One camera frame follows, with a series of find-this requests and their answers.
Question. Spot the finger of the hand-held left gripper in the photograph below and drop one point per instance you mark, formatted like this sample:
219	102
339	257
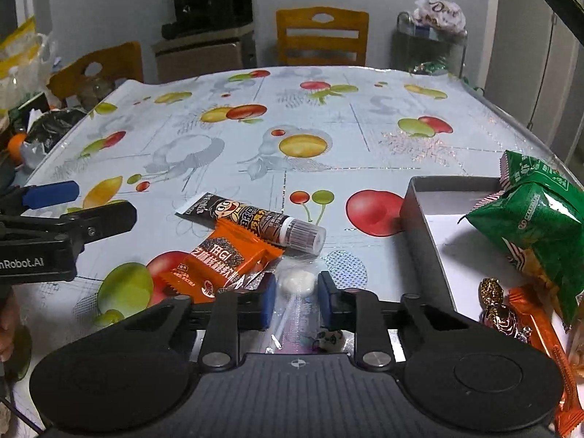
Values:
107	219
50	194

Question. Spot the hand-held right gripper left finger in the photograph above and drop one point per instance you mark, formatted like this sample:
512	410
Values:
267	303

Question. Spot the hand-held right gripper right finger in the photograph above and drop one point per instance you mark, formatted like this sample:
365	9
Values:
325	296

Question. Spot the clear white candy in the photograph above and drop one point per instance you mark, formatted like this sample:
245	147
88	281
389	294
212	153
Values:
296	283

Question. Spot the grey cardboard box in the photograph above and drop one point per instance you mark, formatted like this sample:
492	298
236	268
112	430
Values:
447	219

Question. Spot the shiny foil candy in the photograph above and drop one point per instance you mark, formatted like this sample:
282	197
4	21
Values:
497	310

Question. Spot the long orange snack packet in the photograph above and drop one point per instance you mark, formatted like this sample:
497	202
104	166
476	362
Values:
547	351

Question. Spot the person's left hand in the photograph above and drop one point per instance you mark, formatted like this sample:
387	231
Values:
8	324

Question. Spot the orange fruit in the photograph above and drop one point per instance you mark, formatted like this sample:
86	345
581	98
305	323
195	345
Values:
17	147

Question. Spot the square orange snack packet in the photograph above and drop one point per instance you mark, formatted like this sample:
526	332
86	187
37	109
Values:
214	260

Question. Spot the black plastic bag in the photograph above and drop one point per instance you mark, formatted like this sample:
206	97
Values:
57	123

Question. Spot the brown snack tube clear cap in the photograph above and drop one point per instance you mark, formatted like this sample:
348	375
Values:
255	226

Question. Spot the glass jar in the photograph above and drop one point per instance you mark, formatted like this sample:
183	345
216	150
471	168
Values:
93	91

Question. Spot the clear plastic bag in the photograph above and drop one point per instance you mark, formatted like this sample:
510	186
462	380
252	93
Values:
32	77

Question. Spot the wooden chair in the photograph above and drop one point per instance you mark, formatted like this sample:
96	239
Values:
123	61
319	50

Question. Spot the fruit print tablecloth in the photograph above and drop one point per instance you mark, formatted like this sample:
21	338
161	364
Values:
273	123

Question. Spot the grey cabinet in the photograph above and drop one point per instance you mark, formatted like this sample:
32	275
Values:
200	57

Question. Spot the green snack bag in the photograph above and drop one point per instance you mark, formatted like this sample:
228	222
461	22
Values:
534	219

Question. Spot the black drinks machine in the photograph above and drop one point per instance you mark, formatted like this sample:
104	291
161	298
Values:
214	4

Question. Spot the wrapped candies on side table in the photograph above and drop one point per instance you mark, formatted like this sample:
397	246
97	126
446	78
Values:
429	66

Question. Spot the white printed plastic bag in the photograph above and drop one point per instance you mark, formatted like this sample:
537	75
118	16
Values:
440	11

